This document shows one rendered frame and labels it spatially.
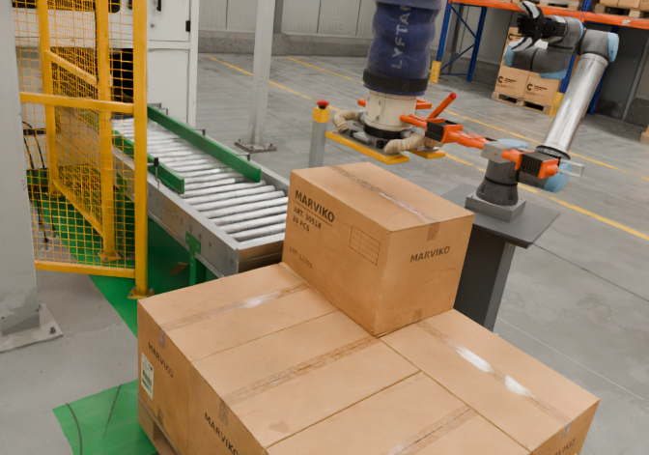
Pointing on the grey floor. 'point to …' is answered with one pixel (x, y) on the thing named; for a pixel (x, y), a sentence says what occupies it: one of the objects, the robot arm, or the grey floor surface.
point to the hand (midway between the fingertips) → (518, 26)
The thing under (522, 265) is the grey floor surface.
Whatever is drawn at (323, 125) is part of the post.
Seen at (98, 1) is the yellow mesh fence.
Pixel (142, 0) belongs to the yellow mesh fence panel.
